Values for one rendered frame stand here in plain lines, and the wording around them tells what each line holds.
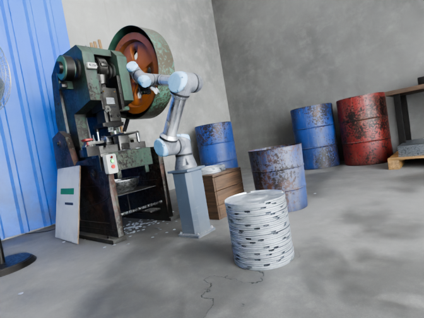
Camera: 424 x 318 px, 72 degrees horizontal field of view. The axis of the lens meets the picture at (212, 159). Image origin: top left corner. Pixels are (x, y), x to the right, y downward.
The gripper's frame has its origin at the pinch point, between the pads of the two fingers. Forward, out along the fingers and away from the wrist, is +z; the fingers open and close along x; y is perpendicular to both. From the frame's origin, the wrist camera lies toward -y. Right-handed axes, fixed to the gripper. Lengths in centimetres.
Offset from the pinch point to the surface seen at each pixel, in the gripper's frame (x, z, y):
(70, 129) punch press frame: -81, 22, -5
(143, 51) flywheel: -4, 10, -57
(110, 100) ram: -35.7, 6.5, -10.4
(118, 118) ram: -33.2, 14.4, 3.5
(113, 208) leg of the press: -42, 15, 78
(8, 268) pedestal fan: -100, -7, 108
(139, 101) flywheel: -23, 38, -28
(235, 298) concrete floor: 39, -53, 150
